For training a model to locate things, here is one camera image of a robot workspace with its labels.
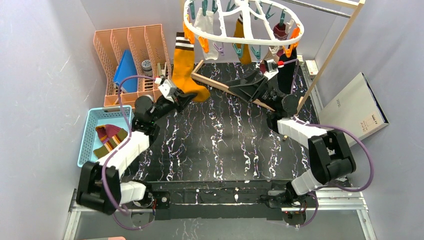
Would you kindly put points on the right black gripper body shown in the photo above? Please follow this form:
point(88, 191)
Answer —
point(263, 89)

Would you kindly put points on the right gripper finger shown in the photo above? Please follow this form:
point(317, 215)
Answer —
point(254, 78)
point(248, 93)

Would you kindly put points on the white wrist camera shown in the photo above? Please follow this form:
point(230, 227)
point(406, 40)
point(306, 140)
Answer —
point(167, 88)
point(272, 68)

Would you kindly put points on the orange striped-cuff sock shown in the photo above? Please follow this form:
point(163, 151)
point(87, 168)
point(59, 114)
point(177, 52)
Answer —
point(183, 65)

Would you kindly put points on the light blue plastic basket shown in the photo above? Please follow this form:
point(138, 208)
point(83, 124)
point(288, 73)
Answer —
point(90, 140)

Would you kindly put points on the blue folder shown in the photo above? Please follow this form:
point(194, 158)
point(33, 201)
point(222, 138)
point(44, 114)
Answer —
point(126, 68)

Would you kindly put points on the small grey jar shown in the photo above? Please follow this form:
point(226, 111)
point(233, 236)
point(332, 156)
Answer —
point(147, 69)

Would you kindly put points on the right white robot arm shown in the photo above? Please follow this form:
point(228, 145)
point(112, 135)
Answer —
point(330, 156)

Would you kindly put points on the grey flat box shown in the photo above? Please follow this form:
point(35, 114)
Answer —
point(355, 109)

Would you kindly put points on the maroon beige sock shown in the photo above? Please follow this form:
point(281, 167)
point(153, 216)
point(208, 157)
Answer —
point(280, 32)

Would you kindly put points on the peach file organizer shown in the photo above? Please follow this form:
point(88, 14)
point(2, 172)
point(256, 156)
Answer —
point(144, 43)

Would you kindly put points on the purple striped sock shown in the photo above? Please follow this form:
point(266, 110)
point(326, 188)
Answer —
point(107, 131)

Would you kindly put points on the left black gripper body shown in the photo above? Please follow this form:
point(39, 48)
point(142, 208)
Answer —
point(177, 99)

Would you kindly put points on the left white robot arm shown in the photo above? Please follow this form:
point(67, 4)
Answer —
point(100, 187)

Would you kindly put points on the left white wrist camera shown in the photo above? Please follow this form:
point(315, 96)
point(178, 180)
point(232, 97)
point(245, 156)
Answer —
point(167, 88)

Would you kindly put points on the white power strip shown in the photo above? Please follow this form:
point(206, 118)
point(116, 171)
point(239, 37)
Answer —
point(311, 68)

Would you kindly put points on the metal rack rod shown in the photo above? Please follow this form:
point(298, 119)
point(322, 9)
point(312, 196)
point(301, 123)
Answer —
point(319, 8)

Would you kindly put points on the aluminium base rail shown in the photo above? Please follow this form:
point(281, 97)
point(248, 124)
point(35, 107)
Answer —
point(229, 214)

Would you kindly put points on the green striped sock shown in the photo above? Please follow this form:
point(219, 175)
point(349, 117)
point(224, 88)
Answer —
point(110, 144)

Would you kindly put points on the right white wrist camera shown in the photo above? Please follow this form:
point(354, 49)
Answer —
point(272, 68)

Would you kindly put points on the black sock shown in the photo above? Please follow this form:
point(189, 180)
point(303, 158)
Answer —
point(285, 74)

